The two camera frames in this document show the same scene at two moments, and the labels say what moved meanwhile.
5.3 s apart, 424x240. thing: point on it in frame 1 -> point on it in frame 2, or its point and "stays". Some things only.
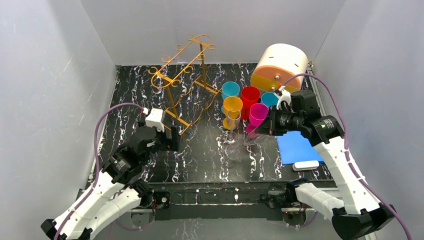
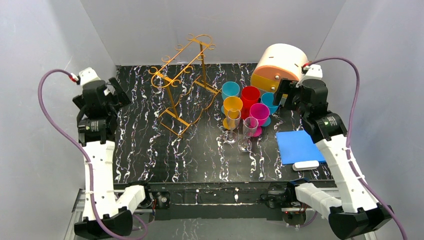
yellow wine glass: [231, 102] stays
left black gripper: [170, 138] -> [117, 93]
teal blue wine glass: [269, 99] stays
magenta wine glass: [258, 112] stays
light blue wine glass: [229, 88] stays
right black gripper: [272, 120] -> [288, 94]
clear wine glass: [233, 119] stays
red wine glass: [249, 95] stays
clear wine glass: [232, 151] -> [250, 125]
